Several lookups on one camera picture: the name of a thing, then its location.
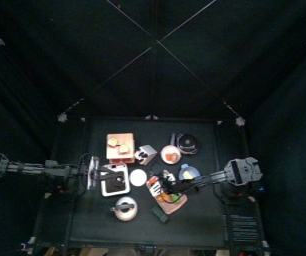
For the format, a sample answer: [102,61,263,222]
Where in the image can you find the orange toy carrot piece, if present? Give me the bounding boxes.
[164,152,180,163]

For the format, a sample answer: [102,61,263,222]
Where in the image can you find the white toy frying pan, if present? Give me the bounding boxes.
[160,132,182,166]

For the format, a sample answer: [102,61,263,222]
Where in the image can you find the white toy stove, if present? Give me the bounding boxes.
[98,162,132,198]

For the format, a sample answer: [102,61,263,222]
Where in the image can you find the red white toy food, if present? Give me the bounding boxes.
[146,175,160,187]

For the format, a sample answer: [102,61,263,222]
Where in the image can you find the blue toy container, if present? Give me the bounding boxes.
[177,163,201,182]

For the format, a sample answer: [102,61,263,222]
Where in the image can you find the white round plate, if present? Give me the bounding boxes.
[128,168,148,187]

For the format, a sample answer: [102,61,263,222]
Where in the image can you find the grey toy toaster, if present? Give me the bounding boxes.
[133,144,158,166]

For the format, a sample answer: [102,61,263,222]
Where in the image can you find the silver toy kettle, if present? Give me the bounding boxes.
[109,196,140,222]

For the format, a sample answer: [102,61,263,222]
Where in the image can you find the black toy pot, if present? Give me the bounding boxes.
[176,133,201,155]

